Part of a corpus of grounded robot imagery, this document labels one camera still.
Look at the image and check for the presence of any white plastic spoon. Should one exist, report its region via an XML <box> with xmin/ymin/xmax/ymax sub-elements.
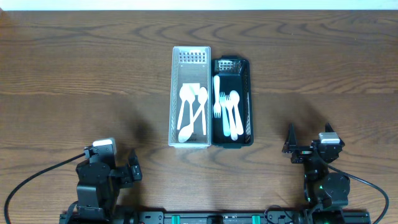
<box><xmin>178</xmin><ymin>106</ymin><xmax>201</xmax><ymax>143</ymax></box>
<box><xmin>198</xmin><ymin>87</ymin><xmax>208</xmax><ymax>136</ymax></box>
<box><xmin>185</xmin><ymin>86</ymin><xmax>195</xmax><ymax>125</ymax></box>
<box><xmin>177</xmin><ymin>85</ymin><xmax>188</xmax><ymax>130</ymax></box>
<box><xmin>229</xmin><ymin>90</ymin><xmax>244</xmax><ymax>135</ymax></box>

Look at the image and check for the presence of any black mounting rail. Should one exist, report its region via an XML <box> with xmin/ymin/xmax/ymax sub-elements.
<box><xmin>59</xmin><ymin>207</ymin><xmax>371</xmax><ymax>224</ymax></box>

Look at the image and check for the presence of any pale green plastic fork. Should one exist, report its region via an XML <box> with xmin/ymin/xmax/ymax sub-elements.
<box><xmin>220</xmin><ymin>92</ymin><xmax>231</xmax><ymax>137</ymax></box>

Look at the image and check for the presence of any black perforated plastic tray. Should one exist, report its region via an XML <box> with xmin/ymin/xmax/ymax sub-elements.
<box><xmin>211</xmin><ymin>56</ymin><xmax>254</xmax><ymax>148</ymax></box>

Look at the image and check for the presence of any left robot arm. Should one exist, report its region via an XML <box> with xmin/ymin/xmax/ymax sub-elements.
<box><xmin>70</xmin><ymin>144</ymin><xmax>142</xmax><ymax>223</ymax></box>

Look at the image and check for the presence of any white plastic fork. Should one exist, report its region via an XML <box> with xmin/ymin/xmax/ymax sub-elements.
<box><xmin>226</xmin><ymin>95</ymin><xmax>238</xmax><ymax>141</ymax></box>
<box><xmin>213</xmin><ymin>75</ymin><xmax>221</xmax><ymax>118</ymax></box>

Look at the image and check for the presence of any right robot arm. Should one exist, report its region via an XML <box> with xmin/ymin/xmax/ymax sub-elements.
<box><xmin>282</xmin><ymin>124</ymin><xmax>350</xmax><ymax>223</ymax></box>

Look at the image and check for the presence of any white perforated plastic tray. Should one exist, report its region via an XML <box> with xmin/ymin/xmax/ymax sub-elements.
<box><xmin>169</xmin><ymin>46</ymin><xmax>212</xmax><ymax>149</ymax></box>

